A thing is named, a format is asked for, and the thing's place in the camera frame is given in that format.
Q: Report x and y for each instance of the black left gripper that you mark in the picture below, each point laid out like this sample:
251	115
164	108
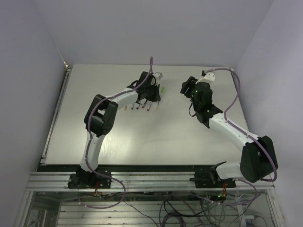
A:
157	97

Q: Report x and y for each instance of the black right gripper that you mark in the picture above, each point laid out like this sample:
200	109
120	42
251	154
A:
188	86

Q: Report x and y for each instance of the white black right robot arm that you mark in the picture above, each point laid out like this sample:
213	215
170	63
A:
258	158

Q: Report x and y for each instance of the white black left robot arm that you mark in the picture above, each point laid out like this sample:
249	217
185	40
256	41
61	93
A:
100	117

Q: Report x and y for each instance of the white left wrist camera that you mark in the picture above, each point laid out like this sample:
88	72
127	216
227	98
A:
158	75

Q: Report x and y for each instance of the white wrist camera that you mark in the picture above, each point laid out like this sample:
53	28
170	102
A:
158	75
207	77

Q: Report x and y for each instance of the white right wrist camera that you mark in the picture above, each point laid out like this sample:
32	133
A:
207	77

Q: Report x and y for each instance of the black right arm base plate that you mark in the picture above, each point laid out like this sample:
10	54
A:
211	180

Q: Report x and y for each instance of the aluminium extrusion frame rail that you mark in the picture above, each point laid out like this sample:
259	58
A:
145	182

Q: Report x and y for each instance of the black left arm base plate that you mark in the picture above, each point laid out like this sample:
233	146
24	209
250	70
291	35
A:
91	182

